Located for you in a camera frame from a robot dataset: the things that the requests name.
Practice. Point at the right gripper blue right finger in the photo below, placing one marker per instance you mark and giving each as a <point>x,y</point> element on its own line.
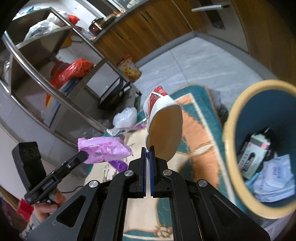
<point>151,169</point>

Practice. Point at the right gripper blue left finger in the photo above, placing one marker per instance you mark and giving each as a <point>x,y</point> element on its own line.
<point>144,165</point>

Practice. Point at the red white paper bowl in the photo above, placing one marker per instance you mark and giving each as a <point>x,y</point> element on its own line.
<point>164,123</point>

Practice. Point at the purple plastic wrapper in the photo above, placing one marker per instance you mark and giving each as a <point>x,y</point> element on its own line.
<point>104,149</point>

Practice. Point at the white green carton box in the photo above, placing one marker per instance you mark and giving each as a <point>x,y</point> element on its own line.
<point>252,153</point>

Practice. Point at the light blue face mask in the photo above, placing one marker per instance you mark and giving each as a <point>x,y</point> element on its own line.
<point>249,183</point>

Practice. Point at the wooden kitchen cabinets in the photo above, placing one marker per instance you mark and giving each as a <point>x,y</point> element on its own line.
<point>152,27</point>

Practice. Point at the person's left hand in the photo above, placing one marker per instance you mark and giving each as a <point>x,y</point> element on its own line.
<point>42,210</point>

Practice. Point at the white plastic bag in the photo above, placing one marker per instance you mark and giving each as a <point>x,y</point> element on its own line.
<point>127,118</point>

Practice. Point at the teal and orange floor rug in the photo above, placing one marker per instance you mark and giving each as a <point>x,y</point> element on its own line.
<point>200,155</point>

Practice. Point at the floral snack jar red lid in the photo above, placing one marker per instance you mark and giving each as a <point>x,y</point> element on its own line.
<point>129,69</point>

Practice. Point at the teal bin with yellow rim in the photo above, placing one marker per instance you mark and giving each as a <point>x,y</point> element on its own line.
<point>266,107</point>

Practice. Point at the stainless steel shelf rack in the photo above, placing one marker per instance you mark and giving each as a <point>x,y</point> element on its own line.
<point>30,47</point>

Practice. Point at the red plastic bag on shelf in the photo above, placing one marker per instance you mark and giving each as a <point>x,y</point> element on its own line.
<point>65,76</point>

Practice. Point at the white wet wipes pack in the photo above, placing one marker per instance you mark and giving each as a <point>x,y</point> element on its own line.
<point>276,181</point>

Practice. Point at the black rice cooker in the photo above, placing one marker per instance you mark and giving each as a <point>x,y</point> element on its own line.
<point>97,25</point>

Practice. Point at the stainless steel built-in oven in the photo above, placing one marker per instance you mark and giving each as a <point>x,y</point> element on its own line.
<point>221,21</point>

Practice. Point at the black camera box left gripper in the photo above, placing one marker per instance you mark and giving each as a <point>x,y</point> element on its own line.
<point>27,159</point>

